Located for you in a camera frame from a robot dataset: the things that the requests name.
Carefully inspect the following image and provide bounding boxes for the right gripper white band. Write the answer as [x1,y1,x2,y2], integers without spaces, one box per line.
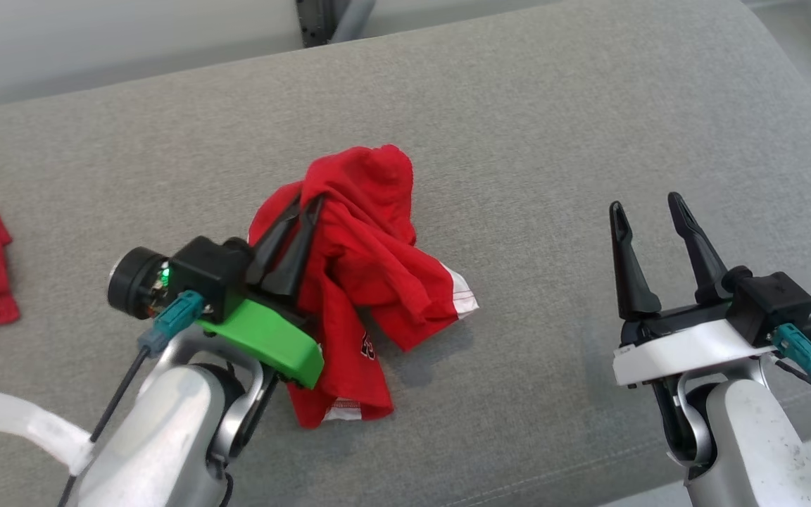
[608,192,777,388]

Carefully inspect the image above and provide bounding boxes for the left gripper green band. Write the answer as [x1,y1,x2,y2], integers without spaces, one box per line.
[194,194,327,390]

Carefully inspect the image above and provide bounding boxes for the red Bulls 23 shorts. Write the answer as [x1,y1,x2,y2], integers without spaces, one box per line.
[247,144,480,430]

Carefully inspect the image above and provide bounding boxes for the black and grey stand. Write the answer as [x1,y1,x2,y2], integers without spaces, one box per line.
[296,0,378,49]

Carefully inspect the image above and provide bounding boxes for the white tape strip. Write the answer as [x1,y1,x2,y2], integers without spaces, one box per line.
[0,386,94,476]

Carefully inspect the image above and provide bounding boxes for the left black cable teal connector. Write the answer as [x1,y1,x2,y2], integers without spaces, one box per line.
[57,290,206,507]

